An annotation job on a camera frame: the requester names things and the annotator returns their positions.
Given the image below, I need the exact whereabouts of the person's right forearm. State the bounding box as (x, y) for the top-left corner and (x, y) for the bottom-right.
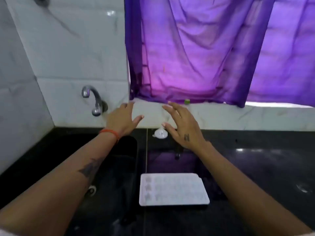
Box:
(197, 142), (313, 236)

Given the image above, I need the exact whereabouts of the purple curtain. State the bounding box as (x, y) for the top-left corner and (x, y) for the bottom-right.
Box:
(124, 0), (315, 108)

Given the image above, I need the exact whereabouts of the person's right hand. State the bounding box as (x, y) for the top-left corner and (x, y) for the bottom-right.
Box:
(161, 101), (213, 157)

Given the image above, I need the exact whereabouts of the metal sink drain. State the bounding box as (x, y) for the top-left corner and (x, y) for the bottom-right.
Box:
(84, 185), (97, 197)

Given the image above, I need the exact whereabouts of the red thread bracelet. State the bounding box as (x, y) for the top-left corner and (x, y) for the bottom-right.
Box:
(99, 129), (120, 144)

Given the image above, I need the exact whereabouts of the person's left forearm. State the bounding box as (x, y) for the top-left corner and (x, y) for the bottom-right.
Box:
(0, 131), (120, 236)

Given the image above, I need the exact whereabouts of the black sink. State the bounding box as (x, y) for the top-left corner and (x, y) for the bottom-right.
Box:
(63, 135), (139, 236)

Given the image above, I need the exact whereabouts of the person's left hand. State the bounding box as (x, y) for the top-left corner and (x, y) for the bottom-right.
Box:
(105, 101), (145, 138)

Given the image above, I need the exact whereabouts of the white ice tray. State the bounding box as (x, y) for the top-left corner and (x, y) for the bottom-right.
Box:
(138, 172), (210, 207)

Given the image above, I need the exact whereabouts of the white plastic funnel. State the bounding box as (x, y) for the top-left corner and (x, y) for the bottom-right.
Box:
(152, 128), (169, 140)

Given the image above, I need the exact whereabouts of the chrome wall tap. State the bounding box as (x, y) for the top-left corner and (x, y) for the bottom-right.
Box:
(81, 85), (109, 117)

